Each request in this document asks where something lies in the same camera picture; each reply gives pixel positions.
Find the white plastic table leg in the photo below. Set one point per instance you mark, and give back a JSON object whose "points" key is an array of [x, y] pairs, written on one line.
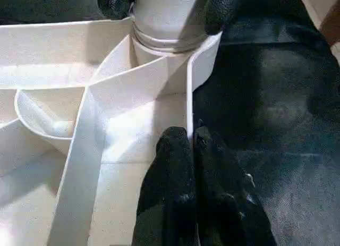
{"points": [[164, 12]]}

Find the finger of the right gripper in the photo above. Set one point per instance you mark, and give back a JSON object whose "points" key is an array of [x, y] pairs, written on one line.
{"points": [[115, 4], [221, 9]]}

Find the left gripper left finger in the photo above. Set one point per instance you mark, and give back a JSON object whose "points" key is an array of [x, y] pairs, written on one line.
{"points": [[170, 190]]}

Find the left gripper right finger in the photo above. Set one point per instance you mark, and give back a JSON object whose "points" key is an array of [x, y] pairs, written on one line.
{"points": [[225, 203]]}

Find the white plastic table top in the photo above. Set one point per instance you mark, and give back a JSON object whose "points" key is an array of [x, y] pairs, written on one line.
{"points": [[79, 150]]}

